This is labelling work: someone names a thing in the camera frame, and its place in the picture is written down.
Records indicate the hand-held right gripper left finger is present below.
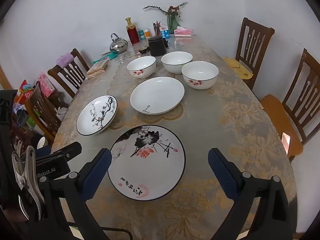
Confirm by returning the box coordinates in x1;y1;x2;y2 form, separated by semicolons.
32;148;113;240

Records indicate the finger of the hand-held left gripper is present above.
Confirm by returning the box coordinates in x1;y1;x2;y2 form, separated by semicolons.
51;141;83;160

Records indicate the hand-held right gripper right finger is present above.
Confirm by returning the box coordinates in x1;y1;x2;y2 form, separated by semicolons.
207;148;293;240

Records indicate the plum branch print plate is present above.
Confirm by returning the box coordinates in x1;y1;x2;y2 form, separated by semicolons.
76;95;118;136

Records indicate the lotus print plate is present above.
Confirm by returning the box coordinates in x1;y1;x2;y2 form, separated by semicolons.
107;124;187;201

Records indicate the white bowl with red flowers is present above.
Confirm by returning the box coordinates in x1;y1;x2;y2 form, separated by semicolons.
127;56;157;79
181;61;219;90

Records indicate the plain white plate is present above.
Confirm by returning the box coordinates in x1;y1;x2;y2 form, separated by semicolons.
130;76;185;115

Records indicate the plain white bowl dark rim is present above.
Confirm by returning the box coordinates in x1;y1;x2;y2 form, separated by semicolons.
161;51;193;75

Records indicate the metal spring clip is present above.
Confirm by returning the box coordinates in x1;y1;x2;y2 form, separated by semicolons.
11;145;45;220

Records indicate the brown wooden chair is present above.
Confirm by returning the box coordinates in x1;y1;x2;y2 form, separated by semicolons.
47;48;90;99
24;81;63;145
260;48;320;163
235;17;275;90

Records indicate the pink cardboard box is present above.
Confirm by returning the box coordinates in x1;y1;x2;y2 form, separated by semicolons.
37;72;55;98

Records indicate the pile of colourful packets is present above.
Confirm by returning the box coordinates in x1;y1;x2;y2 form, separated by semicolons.
12;79;37;130

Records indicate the scalloped lace table runner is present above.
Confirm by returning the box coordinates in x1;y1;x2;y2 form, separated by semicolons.
107;55;220;130

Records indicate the clear pack of wafers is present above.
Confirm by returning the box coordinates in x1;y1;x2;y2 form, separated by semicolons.
87;57;111;75

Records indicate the purple cloth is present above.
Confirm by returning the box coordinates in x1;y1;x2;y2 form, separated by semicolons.
56;52;75;68

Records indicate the teal plastic packet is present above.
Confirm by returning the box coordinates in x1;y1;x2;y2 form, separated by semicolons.
93;52;119;64

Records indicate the yellow bag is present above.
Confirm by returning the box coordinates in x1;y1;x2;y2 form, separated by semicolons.
222;56;253;80

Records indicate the stainless steel kettle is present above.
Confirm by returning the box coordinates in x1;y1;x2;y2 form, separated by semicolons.
109;33;129;54

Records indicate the red bottle with gold cap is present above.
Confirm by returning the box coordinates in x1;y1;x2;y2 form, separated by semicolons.
125;17;140;45

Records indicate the black round canister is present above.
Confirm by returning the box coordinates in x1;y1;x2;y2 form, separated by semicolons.
147;35;167;57

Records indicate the pink tissue box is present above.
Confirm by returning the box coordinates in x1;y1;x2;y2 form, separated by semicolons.
174;26;194;37

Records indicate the green glass vase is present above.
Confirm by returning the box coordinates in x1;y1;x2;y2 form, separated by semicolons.
167;15;178;34

